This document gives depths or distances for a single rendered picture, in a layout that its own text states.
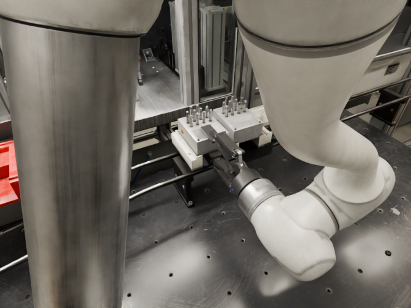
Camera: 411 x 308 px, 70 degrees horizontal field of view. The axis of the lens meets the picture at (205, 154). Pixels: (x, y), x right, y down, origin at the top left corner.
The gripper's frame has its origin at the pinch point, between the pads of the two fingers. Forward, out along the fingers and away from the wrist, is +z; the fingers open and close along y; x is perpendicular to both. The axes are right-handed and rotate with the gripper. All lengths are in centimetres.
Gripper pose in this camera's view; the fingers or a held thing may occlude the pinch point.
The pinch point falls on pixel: (210, 140)
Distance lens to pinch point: 78.9
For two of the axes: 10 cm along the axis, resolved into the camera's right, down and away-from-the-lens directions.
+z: -4.6, -5.9, 6.7
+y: 0.1, -7.6, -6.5
